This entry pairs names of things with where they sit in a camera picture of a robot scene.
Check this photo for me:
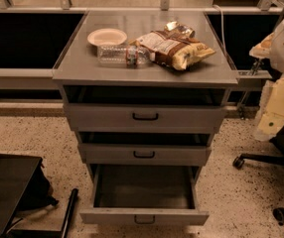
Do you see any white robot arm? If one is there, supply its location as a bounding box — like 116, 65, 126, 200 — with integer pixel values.
249, 19, 284, 141

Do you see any grey metal drawer cabinet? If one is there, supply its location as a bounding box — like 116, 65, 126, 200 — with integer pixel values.
52, 10, 240, 236

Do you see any grey top drawer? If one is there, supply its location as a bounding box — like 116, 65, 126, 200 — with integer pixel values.
64, 85, 224, 133

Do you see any grey drawer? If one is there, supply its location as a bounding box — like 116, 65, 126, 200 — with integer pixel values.
80, 165, 209, 225
64, 85, 224, 133
78, 132, 212, 166

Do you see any grey middle drawer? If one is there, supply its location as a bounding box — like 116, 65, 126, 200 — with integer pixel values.
78, 132, 212, 166

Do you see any grey bottom drawer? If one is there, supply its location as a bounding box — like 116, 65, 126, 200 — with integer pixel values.
80, 165, 209, 225

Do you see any clear plastic water bottle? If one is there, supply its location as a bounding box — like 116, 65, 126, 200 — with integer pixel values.
97, 45, 155, 67

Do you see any yellow brown chip bag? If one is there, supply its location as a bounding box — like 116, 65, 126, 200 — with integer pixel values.
130, 21, 215, 70

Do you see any white paper bowl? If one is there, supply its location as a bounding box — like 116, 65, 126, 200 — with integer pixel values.
87, 28, 127, 47

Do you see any white cable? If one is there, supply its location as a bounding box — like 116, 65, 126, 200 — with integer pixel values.
212, 4, 229, 58

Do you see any grey metal railing frame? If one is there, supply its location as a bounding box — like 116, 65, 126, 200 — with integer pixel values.
0, 0, 284, 90

